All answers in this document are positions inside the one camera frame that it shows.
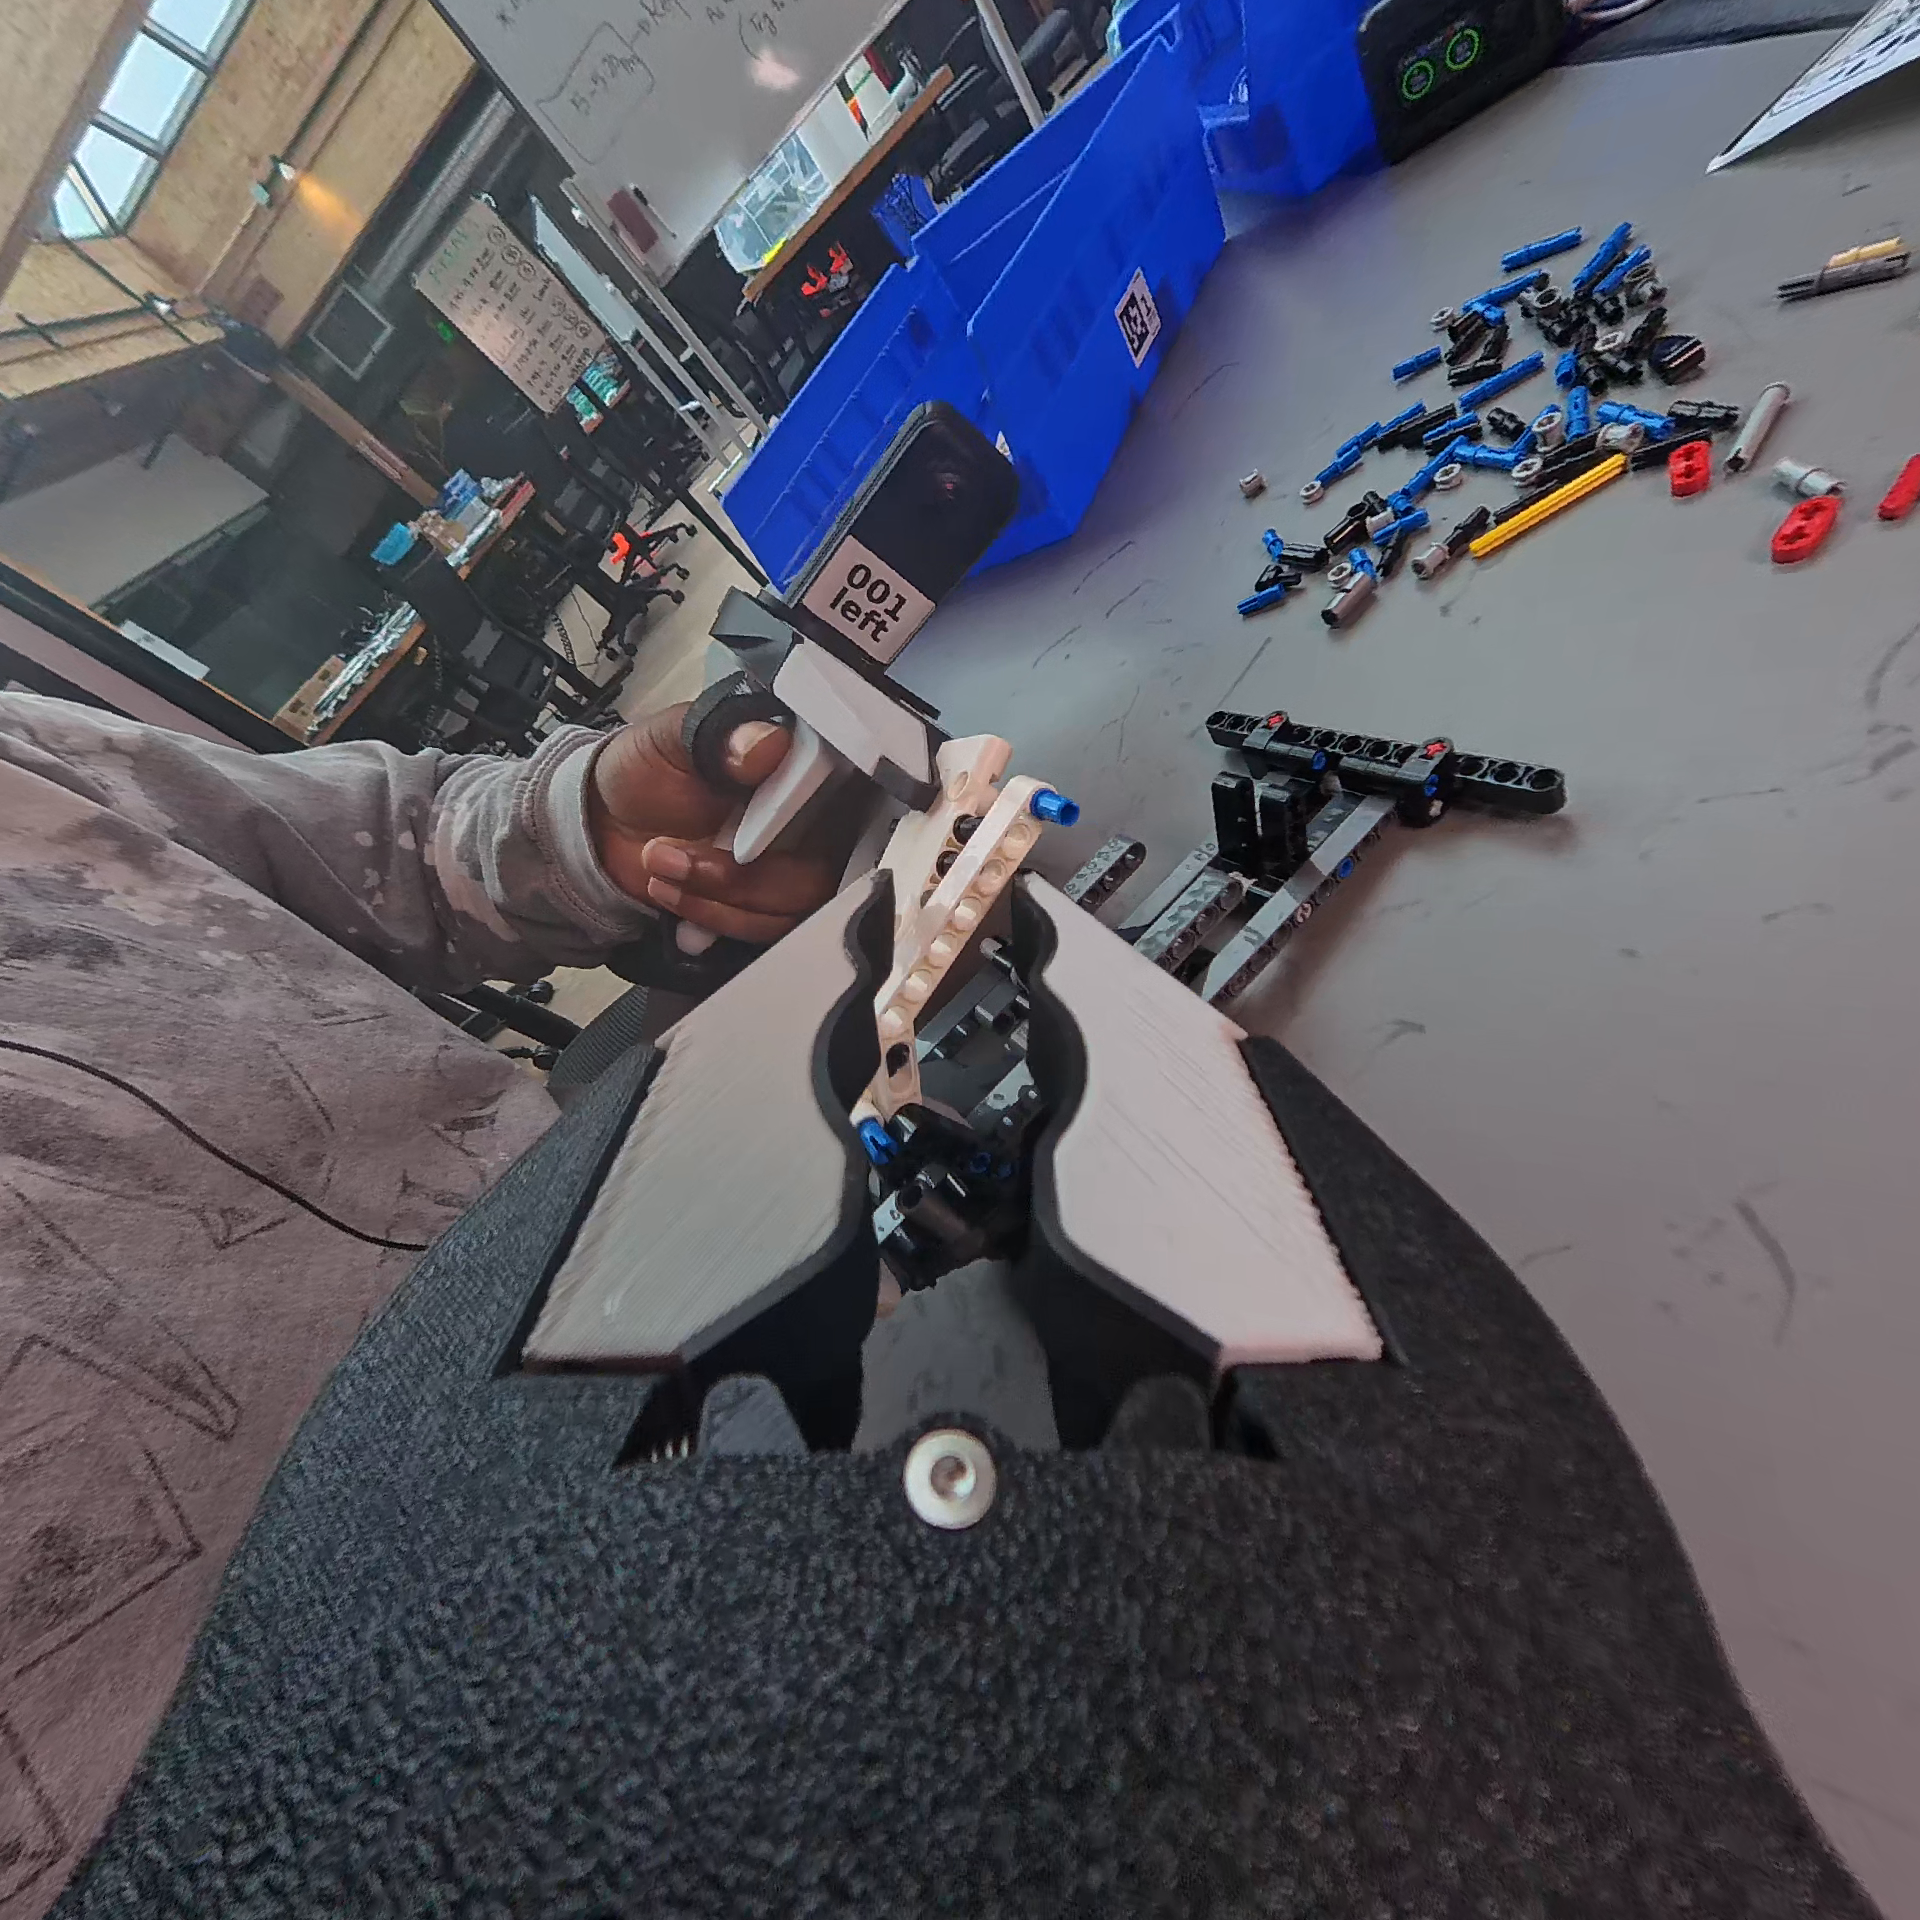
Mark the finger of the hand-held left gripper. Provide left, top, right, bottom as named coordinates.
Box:
left=774, top=646, right=951, bottom=804

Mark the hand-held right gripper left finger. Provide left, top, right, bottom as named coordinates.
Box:
left=521, top=878, right=897, bottom=1456

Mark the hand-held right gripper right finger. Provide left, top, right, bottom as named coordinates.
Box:
left=1017, top=878, right=1385, bottom=1460

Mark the partly built toy truck chassis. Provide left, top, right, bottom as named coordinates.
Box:
left=863, top=704, right=1569, bottom=1322

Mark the pile of blue black pins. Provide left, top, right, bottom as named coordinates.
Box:
left=1236, top=223, right=1743, bottom=633

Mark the person's left forearm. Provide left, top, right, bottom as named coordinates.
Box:
left=0, top=690, right=624, bottom=1000

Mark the blue plastic bin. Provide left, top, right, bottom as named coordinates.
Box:
left=1200, top=0, right=1383, bottom=198
left=720, top=46, right=1233, bottom=594

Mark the cluttered workbench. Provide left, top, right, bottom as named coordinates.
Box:
left=271, top=471, right=543, bottom=746

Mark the white chart board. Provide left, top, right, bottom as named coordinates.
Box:
left=411, top=194, right=618, bottom=414

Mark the black device with green lights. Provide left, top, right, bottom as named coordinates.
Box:
left=1358, top=0, right=1569, bottom=168

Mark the pile of red white pieces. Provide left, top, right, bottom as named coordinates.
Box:
left=1664, top=382, right=1920, bottom=567

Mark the large skylight window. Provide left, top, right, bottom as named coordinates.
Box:
left=47, top=0, right=249, bottom=242

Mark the black tan pin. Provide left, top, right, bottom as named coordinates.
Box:
left=1776, top=239, right=1914, bottom=302

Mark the printed sticker sheet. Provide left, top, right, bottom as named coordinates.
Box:
left=1708, top=0, right=1920, bottom=175

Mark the black cord with round tip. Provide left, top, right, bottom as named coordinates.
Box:
left=0, top=1035, right=430, bottom=1255

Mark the wall whiteboard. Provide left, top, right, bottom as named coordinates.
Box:
left=434, top=0, right=977, bottom=289

